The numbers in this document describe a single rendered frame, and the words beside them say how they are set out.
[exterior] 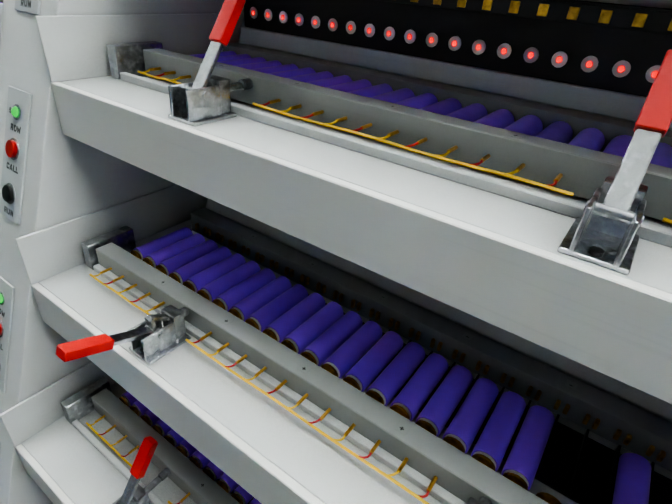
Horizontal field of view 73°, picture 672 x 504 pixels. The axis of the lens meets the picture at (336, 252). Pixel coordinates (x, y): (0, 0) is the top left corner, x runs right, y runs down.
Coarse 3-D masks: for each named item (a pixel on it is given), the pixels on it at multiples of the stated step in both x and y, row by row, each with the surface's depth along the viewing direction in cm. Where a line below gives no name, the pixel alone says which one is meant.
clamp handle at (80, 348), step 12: (96, 336) 33; (108, 336) 33; (120, 336) 34; (132, 336) 34; (144, 336) 35; (60, 348) 30; (72, 348) 31; (84, 348) 31; (96, 348) 32; (108, 348) 33
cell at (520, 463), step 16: (528, 416) 32; (544, 416) 32; (528, 432) 31; (544, 432) 31; (512, 448) 30; (528, 448) 29; (544, 448) 30; (512, 464) 29; (528, 464) 28; (528, 480) 28
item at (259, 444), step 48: (48, 240) 43; (96, 240) 45; (144, 240) 51; (288, 240) 48; (48, 288) 43; (96, 288) 43; (192, 336) 39; (144, 384) 36; (192, 384) 34; (240, 384) 35; (624, 384) 33; (192, 432) 34; (240, 432) 31; (288, 432) 31; (240, 480) 32; (288, 480) 28; (336, 480) 29; (384, 480) 29
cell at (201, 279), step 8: (232, 256) 46; (240, 256) 46; (216, 264) 45; (224, 264) 45; (232, 264) 45; (240, 264) 46; (200, 272) 43; (208, 272) 44; (216, 272) 44; (224, 272) 45; (192, 280) 42; (200, 280) 43; (208, 280) 43; (200, 288) 42
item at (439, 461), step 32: (128, 256) 44; (128, 288) 42; (160, 288) 40; (192, 320) 39; (224, 320) 37; (256, 352) 35; (288, 352) 35; (288, 384) 34; (320, 384) 32; (352, 416) 31; (384, 416) 30; (384, 448) 30; (416, 448) 28; (448, 448) 29; (448, 480) 28; (480, 480) 27
